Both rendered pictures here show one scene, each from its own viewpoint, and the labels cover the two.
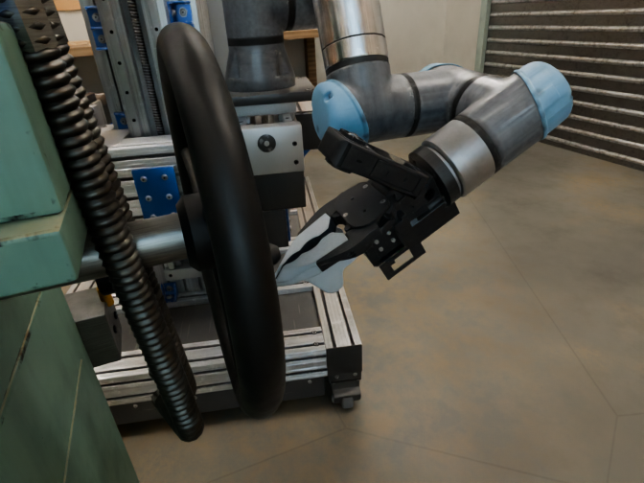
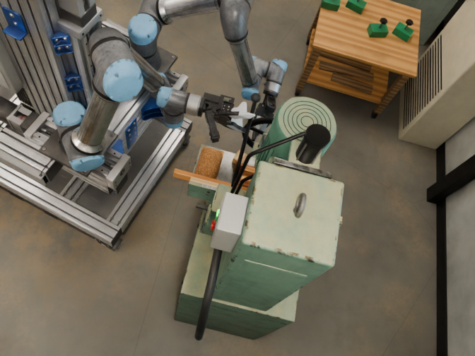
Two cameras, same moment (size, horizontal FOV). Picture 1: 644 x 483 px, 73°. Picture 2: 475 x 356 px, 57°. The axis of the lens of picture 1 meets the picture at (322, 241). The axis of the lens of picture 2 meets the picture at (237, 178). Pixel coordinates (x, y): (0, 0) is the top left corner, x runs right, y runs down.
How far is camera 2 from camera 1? 1.88 m
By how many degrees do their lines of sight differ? 59
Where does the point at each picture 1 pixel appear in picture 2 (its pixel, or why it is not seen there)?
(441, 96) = (262, 73)
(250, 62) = (154, 61)
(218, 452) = (169, 192)
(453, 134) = (276, 87)
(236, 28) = (148, 53)
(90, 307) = not seen: hidden behind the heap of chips
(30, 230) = not seen: hidden behind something
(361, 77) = (256, 85)
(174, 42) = not seen: hidden behind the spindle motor
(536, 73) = (283, 65)
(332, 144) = (272, 109)
